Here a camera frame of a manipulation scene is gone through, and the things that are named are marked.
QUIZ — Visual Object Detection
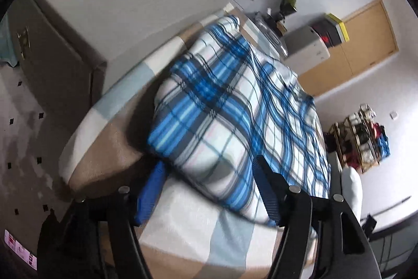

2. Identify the wooden door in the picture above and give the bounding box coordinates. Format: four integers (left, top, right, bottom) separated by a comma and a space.
297, 0, 399, 97

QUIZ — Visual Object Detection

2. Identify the wooden shoe rack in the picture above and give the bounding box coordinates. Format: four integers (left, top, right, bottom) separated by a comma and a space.
328, 103, 391, 172

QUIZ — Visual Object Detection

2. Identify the blue white plaid shirt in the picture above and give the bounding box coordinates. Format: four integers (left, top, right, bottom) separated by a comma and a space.
146, 15, 331, 229

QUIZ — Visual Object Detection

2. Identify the teal cloth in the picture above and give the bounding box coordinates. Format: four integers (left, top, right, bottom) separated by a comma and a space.
0, 16, 18, 68

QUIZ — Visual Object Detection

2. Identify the silver suitcase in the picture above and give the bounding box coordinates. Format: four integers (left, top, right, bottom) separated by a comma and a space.
243, 13, 289, 58

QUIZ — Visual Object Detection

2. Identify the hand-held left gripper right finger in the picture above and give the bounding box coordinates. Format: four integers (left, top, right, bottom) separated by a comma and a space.
252, 155, 382, 279

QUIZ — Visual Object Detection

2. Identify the tall wardrobe cabinet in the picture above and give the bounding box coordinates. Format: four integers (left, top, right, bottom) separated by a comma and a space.
7, 0, 108, 123

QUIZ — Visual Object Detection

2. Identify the dark wrapped flower bouquet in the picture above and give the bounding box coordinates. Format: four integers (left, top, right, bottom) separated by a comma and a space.
279, 0, 298, 20

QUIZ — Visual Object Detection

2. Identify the black red shoe box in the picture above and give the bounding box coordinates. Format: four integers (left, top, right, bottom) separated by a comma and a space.
310, 21, 342, 48

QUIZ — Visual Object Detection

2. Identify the yellow lid shoe box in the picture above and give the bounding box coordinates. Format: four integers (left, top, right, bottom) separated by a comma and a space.
325, 13, 351, 42

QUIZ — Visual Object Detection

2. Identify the white pillow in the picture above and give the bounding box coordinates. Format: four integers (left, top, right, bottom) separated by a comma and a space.
340, 166, 364, 227

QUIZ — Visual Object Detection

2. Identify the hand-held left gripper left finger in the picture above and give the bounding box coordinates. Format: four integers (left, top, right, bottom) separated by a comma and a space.
36, 161, 169, 279

